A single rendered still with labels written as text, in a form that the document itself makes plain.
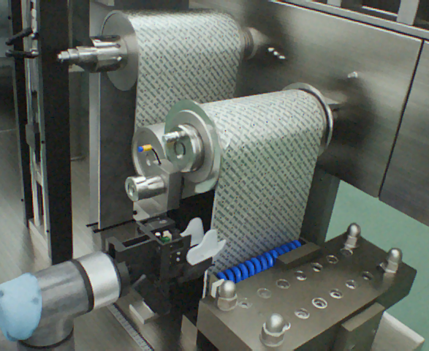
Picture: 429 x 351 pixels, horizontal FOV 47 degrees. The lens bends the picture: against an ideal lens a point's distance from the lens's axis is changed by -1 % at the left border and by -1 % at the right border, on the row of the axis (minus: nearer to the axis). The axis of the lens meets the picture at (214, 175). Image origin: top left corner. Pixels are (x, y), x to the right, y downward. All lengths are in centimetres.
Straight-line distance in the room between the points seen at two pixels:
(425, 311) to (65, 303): 222
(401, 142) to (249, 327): 41
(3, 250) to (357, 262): 73
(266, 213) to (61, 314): 40
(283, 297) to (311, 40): 49
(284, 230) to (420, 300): 186
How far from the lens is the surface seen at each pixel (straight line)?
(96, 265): 69
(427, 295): 281
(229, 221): 82
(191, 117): 76
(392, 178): 95
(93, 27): 104
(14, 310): 65
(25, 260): 112
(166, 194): 81
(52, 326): 68
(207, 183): 77
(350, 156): 99
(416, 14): 90
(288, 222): 95
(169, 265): 73
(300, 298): 86
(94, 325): 96
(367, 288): 93
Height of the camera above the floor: 157
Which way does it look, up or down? 27 degrees down
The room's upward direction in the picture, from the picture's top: 7 degrees clockwise
